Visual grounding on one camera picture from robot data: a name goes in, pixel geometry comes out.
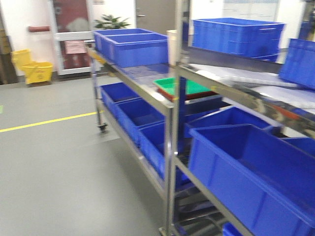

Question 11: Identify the green shallow tray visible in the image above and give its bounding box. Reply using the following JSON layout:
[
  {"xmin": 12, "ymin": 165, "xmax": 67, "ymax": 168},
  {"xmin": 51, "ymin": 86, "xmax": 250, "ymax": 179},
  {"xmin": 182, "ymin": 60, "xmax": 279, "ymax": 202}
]
[{"xmin": 154, "ymin": 78, "xmax": 211, "ymax": 95}]

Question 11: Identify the blue bin top shelf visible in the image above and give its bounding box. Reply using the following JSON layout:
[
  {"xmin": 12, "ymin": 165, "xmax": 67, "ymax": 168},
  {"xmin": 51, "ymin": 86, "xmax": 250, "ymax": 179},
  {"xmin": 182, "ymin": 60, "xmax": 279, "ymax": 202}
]
[{"xmin": 101, "ymin": 33, "xmax": 168, "ymax": 68}]

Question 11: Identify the red shallow tray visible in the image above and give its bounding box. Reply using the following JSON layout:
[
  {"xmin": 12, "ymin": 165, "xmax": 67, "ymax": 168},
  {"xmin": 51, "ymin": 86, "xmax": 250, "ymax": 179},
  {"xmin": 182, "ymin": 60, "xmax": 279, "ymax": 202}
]
[{"xmin": 157, "ymin": 88, "xmax": 217, "ymax": 101}]

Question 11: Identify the blue crate upper shelf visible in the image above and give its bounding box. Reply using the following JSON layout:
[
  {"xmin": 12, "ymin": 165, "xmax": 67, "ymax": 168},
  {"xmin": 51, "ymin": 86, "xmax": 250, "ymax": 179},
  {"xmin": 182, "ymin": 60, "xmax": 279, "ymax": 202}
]
[{"xmin": 192, "ymin": 18, "xmax": 285, "ymax": 58}]

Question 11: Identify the potted green plant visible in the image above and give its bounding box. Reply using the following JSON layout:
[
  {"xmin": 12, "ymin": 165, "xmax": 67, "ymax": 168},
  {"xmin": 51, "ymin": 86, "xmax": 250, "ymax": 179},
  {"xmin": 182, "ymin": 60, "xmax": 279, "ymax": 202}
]
[{"xmin": 94, "ymin": 14, "xmax": 130, "ymax": 30}]

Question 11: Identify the stainless steel shelf rack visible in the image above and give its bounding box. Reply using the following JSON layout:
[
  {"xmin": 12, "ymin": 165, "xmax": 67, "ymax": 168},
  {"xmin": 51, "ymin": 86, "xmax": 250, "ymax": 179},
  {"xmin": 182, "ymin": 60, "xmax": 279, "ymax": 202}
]
[{"xmin": 87, "ymin": 0, "xmax": 315, "ymax": 236}]

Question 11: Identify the blue bin front right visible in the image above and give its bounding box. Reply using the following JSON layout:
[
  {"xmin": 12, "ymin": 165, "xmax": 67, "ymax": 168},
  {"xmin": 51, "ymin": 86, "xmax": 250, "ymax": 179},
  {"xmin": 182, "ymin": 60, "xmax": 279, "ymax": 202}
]
[{"xmin": 189, "ymin": 124, "xmax": 315, "ymax": 236}]

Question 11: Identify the yellow mop bucket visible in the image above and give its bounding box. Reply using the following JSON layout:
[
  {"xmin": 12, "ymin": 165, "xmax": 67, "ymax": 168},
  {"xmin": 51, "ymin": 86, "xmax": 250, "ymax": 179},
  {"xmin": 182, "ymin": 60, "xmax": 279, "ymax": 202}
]
[{"xmin": 11, "ymin": 49, "xmax": 53, "ymax": 85}]

